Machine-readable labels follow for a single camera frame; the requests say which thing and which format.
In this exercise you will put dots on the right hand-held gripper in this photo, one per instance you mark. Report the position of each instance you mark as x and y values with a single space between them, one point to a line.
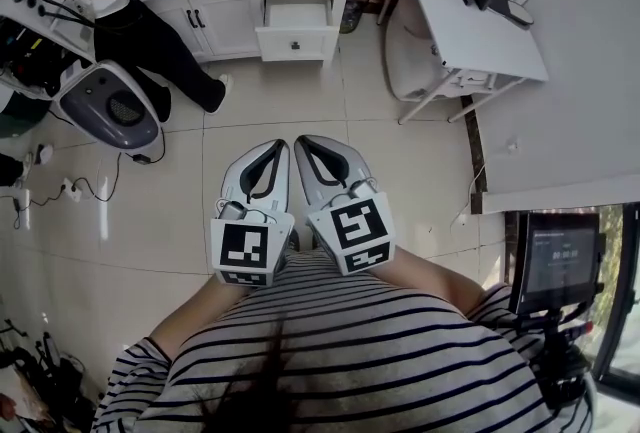
357 226

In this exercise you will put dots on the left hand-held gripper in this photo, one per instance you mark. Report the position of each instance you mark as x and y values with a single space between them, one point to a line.
280 181

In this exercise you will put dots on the white cabinet drawer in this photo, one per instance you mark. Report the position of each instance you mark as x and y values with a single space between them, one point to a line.
295 13

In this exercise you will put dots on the person's left forearm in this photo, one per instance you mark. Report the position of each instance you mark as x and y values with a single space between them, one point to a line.
200 316

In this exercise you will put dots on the person's right forearm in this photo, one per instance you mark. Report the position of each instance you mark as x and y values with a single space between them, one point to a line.
430 281

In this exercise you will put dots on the person's striped shirt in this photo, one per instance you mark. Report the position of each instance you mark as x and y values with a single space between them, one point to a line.
350 351

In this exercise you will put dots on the white cabinet door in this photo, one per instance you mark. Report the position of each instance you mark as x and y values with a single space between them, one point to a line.
232 26
177 28

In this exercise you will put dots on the white chair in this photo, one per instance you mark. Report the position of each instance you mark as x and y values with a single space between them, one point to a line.
405 66

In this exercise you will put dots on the black mesh trash bin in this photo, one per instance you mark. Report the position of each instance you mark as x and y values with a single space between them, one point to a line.
352 11

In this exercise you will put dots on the grey dome appliance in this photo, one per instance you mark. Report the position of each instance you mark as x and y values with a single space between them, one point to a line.
95 106

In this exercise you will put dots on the black monitor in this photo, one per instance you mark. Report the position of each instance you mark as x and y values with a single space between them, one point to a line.
560 261

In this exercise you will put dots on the white power strip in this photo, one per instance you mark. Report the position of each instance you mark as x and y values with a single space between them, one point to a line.
71 188

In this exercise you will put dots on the white side table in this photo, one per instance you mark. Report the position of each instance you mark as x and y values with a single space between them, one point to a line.
490 46

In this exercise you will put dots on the black tripod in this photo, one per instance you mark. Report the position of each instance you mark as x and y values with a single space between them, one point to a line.
557 361

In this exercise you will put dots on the black oval device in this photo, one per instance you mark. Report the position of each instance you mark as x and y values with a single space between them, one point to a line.
515 13

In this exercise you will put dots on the white trolley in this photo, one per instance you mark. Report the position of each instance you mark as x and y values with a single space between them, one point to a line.
65 21

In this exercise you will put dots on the pile of black equipment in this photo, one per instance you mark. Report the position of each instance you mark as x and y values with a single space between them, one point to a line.
45 381

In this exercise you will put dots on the white wall socket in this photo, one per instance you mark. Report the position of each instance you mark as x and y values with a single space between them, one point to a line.
513 145

